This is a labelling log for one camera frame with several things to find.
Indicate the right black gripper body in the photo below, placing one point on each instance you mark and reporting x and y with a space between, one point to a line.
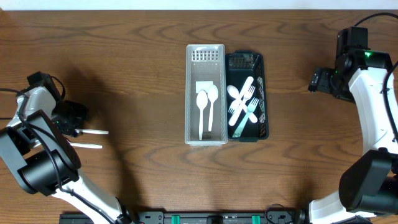
333 83

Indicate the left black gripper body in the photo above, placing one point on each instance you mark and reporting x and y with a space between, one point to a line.
73 123

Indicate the white plastic spoon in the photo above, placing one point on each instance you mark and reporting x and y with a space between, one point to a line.
90 131
234 93
212 96
202 101
86 145

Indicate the pale green plastic fork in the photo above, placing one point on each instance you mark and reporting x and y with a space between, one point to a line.
250 109

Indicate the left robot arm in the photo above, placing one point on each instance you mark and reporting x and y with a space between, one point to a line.
35 148

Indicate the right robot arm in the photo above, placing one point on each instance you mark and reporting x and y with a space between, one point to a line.
369 187

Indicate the black plastic basket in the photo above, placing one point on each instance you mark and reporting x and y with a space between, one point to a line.
240 65

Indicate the white label sticker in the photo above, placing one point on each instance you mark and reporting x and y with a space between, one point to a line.
203 86

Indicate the clear plastic basket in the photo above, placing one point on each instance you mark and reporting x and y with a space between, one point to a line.
205 62

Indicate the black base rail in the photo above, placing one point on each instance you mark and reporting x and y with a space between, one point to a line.
277 216

